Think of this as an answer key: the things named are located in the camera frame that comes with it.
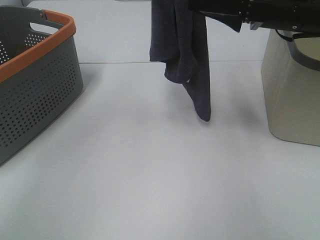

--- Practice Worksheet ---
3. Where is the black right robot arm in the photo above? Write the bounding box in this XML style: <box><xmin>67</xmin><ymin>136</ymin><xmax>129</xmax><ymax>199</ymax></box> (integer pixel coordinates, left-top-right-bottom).
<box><xmin>188</xmin><ymin>0</ymin><xmax>320</xmax><ymax>34</ymax></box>

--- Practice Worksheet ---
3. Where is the grey perforated basket orange rim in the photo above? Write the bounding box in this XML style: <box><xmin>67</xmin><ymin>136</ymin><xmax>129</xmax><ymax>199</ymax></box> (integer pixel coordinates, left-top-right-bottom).
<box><xmin>0</xmin><ymin>5</ymin><xmax>83</xmax><ymax>163</ymax></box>

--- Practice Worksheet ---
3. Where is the dark blue towel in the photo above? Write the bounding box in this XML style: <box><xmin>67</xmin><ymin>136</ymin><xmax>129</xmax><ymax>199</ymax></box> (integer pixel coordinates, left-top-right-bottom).
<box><xmin>149</xmin><ymin>0</ymin><xmax>212</xmax><ymax>122</ymax></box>

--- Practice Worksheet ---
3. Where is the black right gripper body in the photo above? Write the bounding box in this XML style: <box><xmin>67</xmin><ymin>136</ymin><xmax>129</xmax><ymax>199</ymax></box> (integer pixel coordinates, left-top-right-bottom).
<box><xmin>188</xmin><ymin>0</ymin><xmax>249</xmax><ymax>33</ymax></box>

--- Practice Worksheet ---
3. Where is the beige bin grey rim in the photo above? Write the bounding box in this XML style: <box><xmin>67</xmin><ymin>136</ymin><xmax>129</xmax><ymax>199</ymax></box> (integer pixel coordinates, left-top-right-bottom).
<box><xmin>261</xmin><ymin>30</ymin><xmax>320</xmax><ymax>146</ymax></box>

